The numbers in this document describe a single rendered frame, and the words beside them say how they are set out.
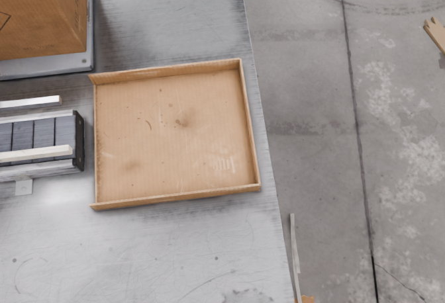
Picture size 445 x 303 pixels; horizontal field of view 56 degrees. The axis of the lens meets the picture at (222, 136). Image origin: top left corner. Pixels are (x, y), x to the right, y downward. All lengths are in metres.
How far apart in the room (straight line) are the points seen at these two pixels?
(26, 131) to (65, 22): 0.21
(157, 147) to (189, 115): 0.09
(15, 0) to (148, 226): 0.44
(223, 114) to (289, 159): 0.89
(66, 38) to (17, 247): 0.39
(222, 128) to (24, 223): 0.40
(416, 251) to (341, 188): 0.34
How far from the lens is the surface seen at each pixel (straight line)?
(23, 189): 0.86
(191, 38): 0.92
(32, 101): 0.77
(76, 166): 0.80
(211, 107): 0.83
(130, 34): 0.94
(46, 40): 0.89
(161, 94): 0.85
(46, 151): 0.78
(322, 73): 1.87
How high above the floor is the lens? 1.59
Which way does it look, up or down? 69 degrees down
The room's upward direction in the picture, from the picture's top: 2 degrees counter-clockwise
